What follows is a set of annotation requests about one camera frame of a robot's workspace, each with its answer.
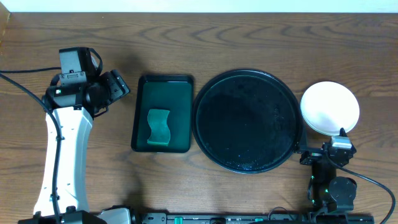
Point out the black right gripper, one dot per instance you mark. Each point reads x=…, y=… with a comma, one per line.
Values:
x=304, y=147

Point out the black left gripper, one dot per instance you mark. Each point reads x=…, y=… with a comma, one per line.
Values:
x=117, y=86

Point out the white plate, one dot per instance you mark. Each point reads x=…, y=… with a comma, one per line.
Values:
x=328, y=107

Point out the black rectangular water tray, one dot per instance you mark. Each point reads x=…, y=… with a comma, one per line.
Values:
x=165, y=92

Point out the green scouring sponge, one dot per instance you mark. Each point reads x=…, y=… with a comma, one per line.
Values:
x=159, y=130

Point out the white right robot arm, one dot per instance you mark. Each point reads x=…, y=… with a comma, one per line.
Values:
x=332, y=196

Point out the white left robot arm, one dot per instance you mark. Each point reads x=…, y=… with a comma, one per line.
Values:
x=62, y=198

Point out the black round serving tray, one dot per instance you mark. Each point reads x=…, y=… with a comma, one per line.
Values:
x=247, y=121

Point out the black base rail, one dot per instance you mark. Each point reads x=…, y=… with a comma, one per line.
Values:
x=122, y=214

